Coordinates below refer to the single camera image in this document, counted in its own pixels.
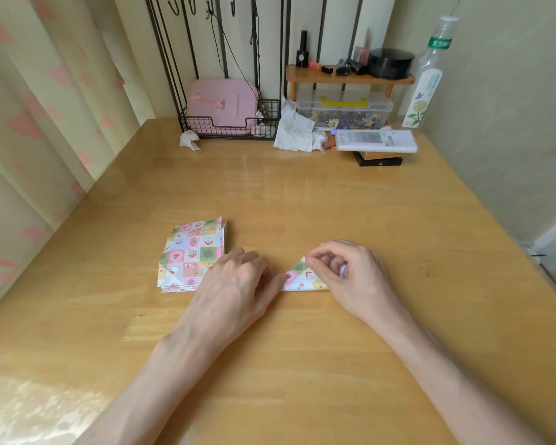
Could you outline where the person's right hand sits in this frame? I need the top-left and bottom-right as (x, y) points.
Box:
(305, 239), (413, 329)

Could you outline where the person's left hand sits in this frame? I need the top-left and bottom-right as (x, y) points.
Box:
(173, 248), (290, 354)

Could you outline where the patterned origami paper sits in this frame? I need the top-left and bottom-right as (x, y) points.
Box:
(280, 256), (329, 292)

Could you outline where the person's left forearm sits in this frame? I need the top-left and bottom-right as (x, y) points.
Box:
(72, 325), (223, 445)

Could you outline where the person's right forearm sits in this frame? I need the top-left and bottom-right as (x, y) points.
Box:
(368, 309), (547, 445)

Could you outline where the stack of patterned origami sheets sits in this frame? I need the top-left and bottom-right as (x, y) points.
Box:
(157, 216), (228, 293)

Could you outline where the black and gold box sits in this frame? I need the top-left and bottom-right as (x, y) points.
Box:
(353, 151), (404, 167)

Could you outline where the white flat box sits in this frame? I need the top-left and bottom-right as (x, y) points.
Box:
(335, 129), (419, 154)

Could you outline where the pink round-cornered case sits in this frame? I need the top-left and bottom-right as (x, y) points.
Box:
(186, 78), (259, 136)

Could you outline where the small wooden shelf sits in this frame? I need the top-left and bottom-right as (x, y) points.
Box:
(285, 65), (415, 102)

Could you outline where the clear plastic bottle flower label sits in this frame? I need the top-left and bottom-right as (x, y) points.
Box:
(401, 15), (459, 130)

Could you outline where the black nail polish bottle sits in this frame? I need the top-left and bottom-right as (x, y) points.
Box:
(296, 30), (310, 69)

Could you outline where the black round jar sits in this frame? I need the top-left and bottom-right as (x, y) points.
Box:
(368, 48), (416, 80)

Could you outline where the black slatted white board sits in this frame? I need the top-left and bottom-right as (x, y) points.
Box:
(144, 0), (397, 118)

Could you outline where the small pink bottle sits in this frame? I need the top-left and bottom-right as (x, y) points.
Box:
(352, 28), (371, 65)

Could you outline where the pink heart print curtain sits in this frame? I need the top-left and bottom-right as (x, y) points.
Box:
(0, 0), (156, 320)

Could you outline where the black wire basket rack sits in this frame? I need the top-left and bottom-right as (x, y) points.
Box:
(179, 99), (281, 141)

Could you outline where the clear plastic box yellow handle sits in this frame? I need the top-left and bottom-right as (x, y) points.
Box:
(296, 91), (394, 131)

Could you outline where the black cable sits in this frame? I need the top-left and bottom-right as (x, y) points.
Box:
(206, 0), (260, 88)

